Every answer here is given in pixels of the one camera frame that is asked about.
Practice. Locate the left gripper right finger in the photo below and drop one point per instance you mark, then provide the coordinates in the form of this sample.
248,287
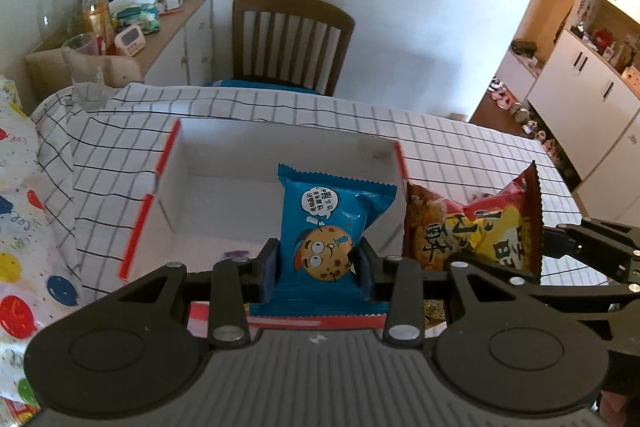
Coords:
397,281

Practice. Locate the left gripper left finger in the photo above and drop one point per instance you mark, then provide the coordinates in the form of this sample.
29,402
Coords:
234,283

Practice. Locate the blue cookie snack packet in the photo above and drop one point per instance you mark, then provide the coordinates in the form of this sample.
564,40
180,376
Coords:
323,219

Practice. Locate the red yellow chip bag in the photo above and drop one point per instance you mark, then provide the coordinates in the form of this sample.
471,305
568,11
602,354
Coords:
505,228

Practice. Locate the red white cardboard box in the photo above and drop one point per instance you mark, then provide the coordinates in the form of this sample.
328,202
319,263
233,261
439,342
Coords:
217,196

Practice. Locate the black grid white tablecloth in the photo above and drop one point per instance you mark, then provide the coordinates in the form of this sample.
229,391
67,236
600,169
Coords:
101,165

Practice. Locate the colourful balloon pattern cloth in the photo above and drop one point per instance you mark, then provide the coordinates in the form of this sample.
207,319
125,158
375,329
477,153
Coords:
35,288

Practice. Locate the white sideboard cabinet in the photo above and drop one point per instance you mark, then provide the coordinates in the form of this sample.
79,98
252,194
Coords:
180,54

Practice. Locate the brown wooden chair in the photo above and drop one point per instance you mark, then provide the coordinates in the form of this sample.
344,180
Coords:
289,44

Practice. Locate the small pink white timer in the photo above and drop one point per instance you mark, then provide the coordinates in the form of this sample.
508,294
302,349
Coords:
130,41

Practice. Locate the clear glass cup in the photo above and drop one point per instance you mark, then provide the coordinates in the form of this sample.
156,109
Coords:
81,55

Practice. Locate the green tissue packet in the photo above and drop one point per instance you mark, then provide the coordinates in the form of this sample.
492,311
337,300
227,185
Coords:
146,16

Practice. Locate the orange juice bottle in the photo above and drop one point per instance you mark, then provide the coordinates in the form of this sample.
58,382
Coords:
98,20

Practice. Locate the large clear glass jar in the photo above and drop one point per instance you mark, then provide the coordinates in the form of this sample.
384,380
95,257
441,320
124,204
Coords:
59,20

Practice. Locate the white wall cabinet unit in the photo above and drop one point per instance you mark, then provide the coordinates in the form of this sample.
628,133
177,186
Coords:
572,74

